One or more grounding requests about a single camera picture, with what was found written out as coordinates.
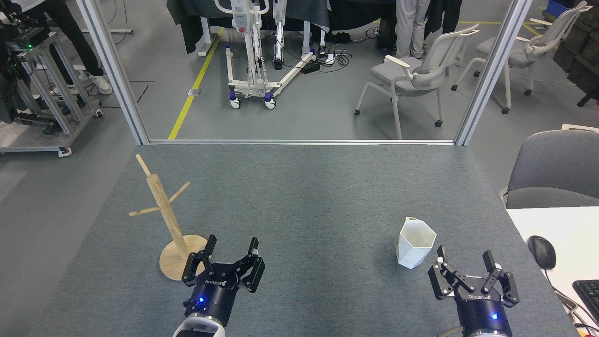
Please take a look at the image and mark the person with white shoes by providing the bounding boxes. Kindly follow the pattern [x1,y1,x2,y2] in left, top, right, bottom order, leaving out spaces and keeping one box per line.
[47,0,113,95]

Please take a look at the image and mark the white faceted cup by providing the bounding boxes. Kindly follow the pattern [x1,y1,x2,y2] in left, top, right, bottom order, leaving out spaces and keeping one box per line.
[396,217,437,270]

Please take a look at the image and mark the white stand on wheels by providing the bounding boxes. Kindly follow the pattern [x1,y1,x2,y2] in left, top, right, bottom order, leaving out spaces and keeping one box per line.
[214,0,316,110]

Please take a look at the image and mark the grey chair with white frame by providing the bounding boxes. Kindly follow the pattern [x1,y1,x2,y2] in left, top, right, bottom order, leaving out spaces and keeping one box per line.
[354,23,480,140]
[452,1,592,114]

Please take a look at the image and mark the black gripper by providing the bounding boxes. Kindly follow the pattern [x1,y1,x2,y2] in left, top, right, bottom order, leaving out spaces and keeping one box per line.
[182,234,266,328]
[428,245,519,334]

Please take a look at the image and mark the white desk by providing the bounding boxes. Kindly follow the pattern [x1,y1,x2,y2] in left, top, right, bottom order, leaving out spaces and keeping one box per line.
[506,206,599,337]

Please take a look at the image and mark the black computer mouse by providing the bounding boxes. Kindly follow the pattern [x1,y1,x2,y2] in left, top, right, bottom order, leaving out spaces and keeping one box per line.
[527,235,557,270]

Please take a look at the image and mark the person in dark trousers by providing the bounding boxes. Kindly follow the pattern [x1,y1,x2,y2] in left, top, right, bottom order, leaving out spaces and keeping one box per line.
[424,0,464,36]

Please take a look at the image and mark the black table cloth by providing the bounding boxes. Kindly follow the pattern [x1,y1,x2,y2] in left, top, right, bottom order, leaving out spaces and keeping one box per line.
[166,0,396,54]

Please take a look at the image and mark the person in light trousers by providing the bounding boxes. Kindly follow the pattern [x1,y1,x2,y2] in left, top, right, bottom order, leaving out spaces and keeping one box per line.
[394,0,431,59]

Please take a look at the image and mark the wooden cup rack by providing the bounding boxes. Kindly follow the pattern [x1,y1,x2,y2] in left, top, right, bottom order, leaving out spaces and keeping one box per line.
[129,154,212,281]

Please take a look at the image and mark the silver frame post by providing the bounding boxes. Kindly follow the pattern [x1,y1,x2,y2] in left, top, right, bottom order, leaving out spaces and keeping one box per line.
[75,0,150,146]
[455,0,534,147]

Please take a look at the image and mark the aluminium frame cart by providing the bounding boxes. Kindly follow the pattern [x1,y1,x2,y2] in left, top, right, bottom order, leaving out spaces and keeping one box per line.
[0,28,103,157]

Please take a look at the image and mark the dark grey padded chair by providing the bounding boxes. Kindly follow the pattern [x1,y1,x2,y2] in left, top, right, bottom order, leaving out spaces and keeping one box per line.
[500,124,599,209]

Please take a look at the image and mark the black keyboard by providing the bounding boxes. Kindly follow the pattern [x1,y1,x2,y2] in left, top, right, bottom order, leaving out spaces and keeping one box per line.
[572,279,599,323]

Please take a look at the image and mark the blue bin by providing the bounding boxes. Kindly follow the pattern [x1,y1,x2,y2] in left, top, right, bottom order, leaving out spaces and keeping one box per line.
[547,0,578,15]

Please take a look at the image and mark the white table leg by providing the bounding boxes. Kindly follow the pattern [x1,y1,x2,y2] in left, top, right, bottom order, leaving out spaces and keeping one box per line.
[197,16,220,57]

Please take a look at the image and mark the silver table edge rail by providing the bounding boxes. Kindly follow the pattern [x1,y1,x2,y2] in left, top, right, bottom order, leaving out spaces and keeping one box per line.
[149,139,457,146]

